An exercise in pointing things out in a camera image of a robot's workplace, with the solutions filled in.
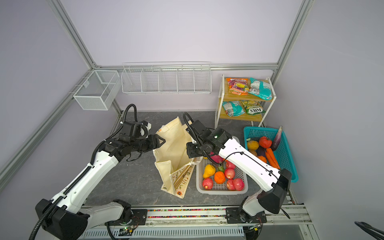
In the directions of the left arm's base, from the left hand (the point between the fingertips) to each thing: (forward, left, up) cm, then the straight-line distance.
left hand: (161, 144), depth 75 cm
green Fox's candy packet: (+27, -56, -4) cm, 63 cm away
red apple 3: (-11, -35, -17) cm, 41 cm away
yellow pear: (-9, -24, -16) cm, 31 cm away
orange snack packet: (+27, -44, +13) cm, 53 cm away
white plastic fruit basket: (-17, -29, -22) cm, 40 cm away
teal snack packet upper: (+24, -56, +13) cm, 62 cm away
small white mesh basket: (+41, +43, +4) cm, 59 cm away
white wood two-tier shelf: (+23, -35, +11) cm, 43 cm away
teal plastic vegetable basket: (0, -70, -17) cm, 73 cm away
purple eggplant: (+6, -68, -17) cm, 70 cm away
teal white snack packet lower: (+27, -43, -4) cm, 51 cm away
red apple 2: (-19, -38, -11) cm, 44 cm away
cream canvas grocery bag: (0, -3, -18) cm, 18 cm away
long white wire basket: (+47, -3, +7) cm, 48 cm away
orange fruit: (-13, -30, -17) cm, 36 cm away
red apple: (-16, -23, -17) cm, 32 cm away
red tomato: (+6, -61, -14) cm, 63 cm away
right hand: (-6, -15, 0) cm, 16 cm away
